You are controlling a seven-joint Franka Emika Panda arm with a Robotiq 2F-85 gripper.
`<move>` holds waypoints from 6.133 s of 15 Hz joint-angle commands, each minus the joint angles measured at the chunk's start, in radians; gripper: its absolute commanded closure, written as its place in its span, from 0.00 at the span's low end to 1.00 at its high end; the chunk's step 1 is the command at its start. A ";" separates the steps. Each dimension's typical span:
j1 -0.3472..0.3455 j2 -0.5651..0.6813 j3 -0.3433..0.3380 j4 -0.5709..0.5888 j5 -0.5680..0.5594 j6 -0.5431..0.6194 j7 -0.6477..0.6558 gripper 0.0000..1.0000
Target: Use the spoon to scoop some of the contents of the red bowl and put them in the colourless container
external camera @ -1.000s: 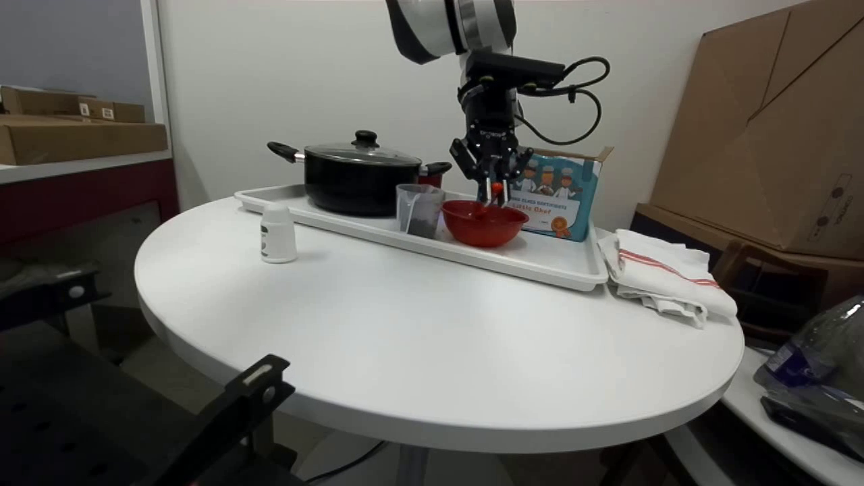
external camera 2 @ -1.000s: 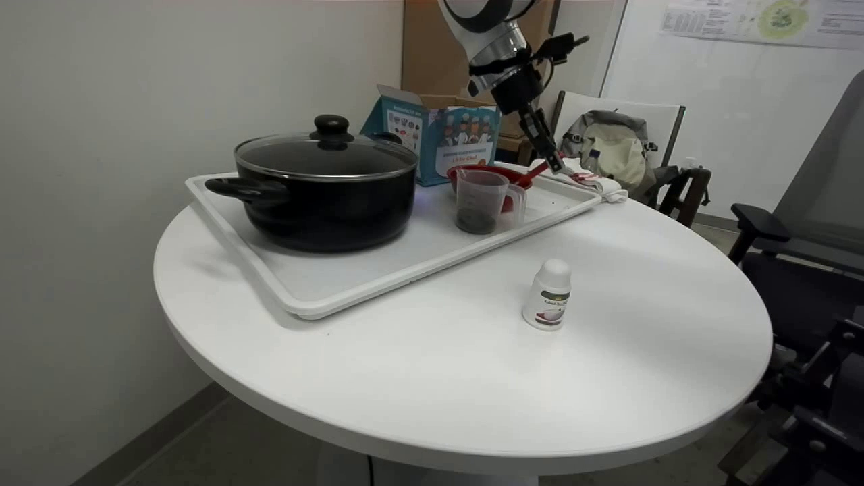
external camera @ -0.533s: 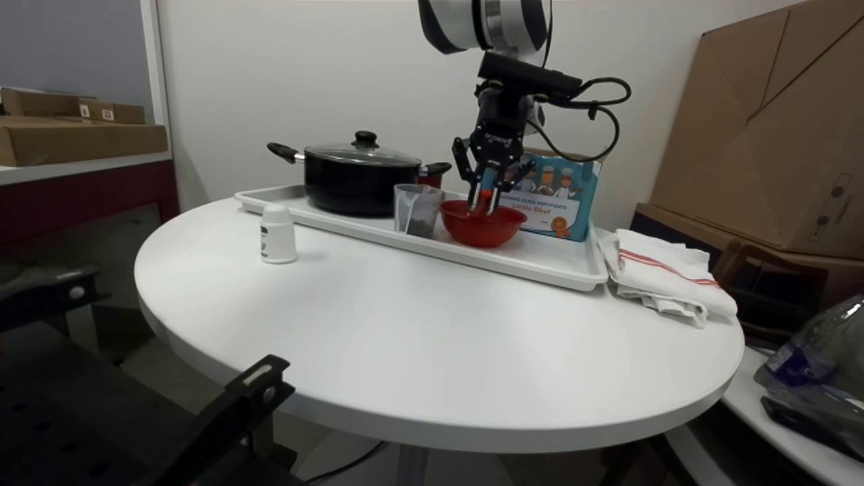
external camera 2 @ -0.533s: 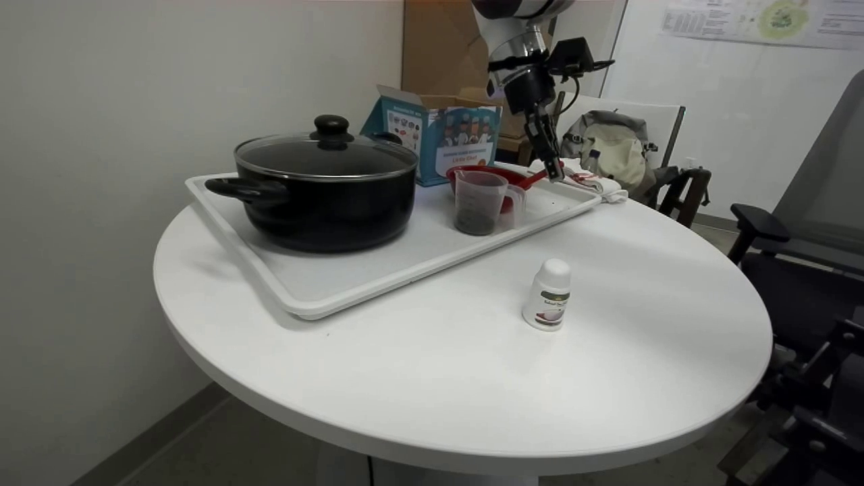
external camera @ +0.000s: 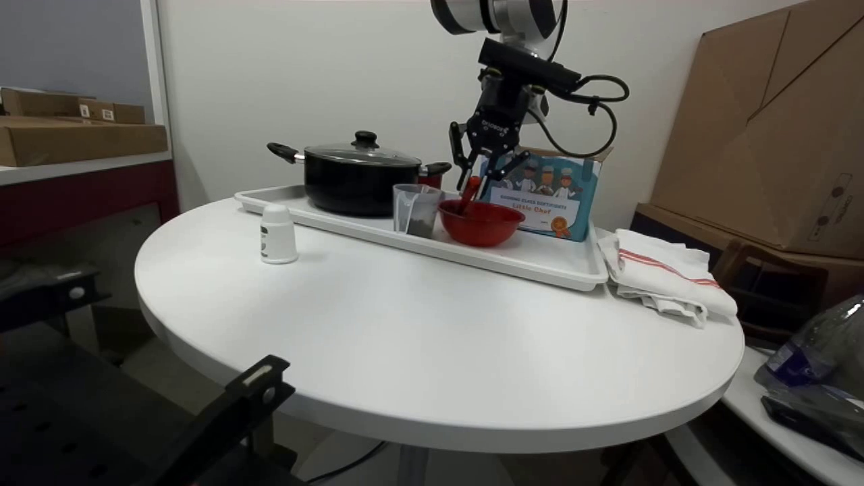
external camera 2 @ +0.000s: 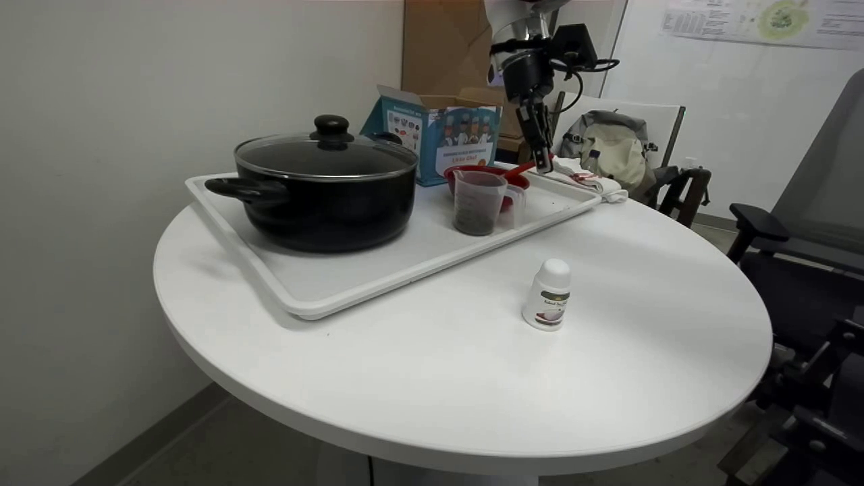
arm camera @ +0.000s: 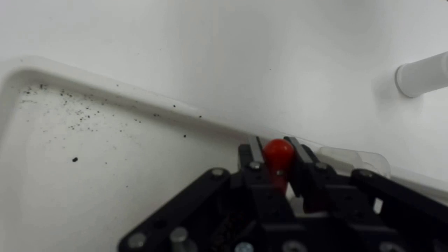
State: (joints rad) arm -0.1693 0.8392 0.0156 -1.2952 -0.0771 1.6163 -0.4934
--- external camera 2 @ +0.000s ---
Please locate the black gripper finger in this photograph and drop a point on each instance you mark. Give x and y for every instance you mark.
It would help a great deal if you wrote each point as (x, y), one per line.
(545, 153)
(534, 134)

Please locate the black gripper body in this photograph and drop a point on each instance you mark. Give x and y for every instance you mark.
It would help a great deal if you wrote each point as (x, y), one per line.
(526, 70)

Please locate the red handled spoon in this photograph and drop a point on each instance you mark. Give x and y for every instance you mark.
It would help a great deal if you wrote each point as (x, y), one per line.
(519, 171)

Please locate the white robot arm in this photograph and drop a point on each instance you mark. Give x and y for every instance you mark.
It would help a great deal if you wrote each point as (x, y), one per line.
(519, 21)

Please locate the red bowl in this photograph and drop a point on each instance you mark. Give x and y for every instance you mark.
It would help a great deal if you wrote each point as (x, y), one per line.
(518, 191)

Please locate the white red-striped towel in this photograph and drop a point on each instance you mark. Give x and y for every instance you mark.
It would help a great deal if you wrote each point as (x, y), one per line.
(600, 186)

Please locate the large brown cardboard box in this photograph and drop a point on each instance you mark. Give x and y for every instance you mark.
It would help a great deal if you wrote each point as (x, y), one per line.
(448, 51)

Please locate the grey backpack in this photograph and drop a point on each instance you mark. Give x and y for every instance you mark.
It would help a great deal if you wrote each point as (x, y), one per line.
(608, 144)

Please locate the blue printed carton box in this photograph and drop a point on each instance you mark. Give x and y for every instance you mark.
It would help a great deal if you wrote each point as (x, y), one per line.
(440, 129)

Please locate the white framed board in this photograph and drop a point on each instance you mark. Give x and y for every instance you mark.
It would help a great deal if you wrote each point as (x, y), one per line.
(660, 121)

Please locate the black side chair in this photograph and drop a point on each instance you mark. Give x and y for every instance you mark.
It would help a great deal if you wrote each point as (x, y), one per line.
(676, 192)

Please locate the white pill bottle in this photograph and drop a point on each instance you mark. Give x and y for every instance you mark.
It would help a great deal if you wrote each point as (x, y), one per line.
(550, 296)

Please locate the black cooking pot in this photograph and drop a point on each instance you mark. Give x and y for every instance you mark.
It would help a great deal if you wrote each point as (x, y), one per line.
(322, 217)

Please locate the glass pot lid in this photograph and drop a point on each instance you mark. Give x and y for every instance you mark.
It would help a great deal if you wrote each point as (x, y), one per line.
(332, 153)

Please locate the white plastic tray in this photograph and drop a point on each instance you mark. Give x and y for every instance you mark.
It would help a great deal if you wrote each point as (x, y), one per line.
(314, 288)

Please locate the black office chair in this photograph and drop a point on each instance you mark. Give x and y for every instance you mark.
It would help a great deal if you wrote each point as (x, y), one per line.
(805, 257)

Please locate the wall poster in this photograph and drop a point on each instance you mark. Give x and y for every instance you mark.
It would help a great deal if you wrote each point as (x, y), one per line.
(772, 24)

